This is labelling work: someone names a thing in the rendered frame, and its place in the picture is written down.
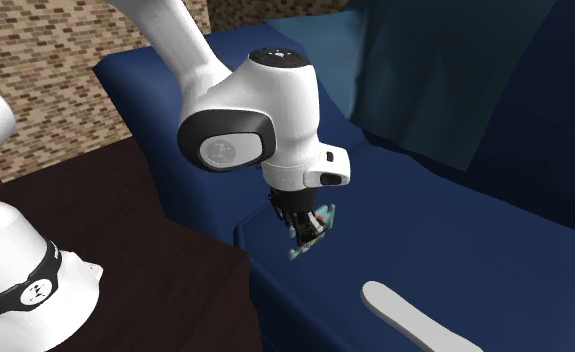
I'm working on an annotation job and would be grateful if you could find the white flat oblong object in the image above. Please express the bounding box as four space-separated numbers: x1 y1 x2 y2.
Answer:
360 280 486 352

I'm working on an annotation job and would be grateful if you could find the light teal cushion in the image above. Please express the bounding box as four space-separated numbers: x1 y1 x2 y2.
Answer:
264 8 372 121

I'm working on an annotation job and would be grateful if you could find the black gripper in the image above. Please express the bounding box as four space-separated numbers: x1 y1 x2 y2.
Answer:
267 186 328 245

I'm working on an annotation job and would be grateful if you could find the dark teal cushion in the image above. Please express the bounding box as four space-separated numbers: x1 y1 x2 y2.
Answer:
349 0 560 173

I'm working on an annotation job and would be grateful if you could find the dark blue sofa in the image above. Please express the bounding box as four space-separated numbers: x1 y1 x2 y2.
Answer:
92 0 575 352

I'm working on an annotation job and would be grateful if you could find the teal flat patterned object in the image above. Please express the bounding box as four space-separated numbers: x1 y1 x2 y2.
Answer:
286 203 337 262

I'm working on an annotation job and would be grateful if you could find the dark brown robot stand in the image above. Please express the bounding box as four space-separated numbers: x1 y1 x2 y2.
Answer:
0 136 265 352

